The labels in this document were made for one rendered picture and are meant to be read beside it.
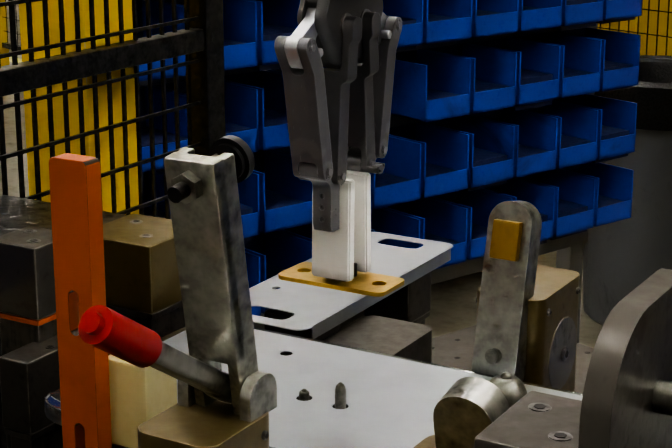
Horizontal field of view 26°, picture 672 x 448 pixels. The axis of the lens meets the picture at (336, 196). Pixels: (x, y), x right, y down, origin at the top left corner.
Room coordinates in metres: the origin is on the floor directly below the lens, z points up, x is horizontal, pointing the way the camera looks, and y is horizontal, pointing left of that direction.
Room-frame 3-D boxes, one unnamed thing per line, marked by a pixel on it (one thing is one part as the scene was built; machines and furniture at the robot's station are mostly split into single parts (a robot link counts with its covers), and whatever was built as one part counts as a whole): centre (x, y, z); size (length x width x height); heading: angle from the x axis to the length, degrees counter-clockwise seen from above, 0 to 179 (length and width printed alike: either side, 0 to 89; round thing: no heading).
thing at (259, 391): (0.83, 0.05, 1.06); 0.03 x 0.01 x 0.03; 150
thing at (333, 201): (0.94, 0.01, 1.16); 0.03 x 0.01 x 0.05; 150
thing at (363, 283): (0.96, 0.00, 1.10); 0.08 x 0.04 x 0.01; 60
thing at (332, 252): (0.95, 0.00, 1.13); 0.03 x 0.01 x 0.07; 60
